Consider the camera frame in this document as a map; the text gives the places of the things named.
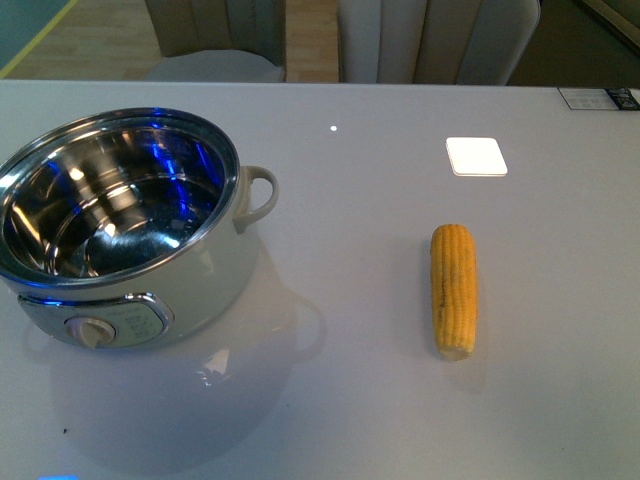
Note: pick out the yellow corn cob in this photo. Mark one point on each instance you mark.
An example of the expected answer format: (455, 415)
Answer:
(454, 291)

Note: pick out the white electric cooking pot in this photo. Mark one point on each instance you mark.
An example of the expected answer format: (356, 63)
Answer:
(128, 228)

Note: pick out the beige chair right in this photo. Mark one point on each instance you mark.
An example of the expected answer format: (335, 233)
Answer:
(433, 42)

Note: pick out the beige chair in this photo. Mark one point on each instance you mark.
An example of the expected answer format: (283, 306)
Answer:
(433, 42)
(219, 41)

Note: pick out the beige chair left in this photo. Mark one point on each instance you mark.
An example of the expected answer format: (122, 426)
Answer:
(219, 41)

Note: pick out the label sticker on table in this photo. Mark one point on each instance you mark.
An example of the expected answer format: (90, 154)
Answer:
(619, 99)

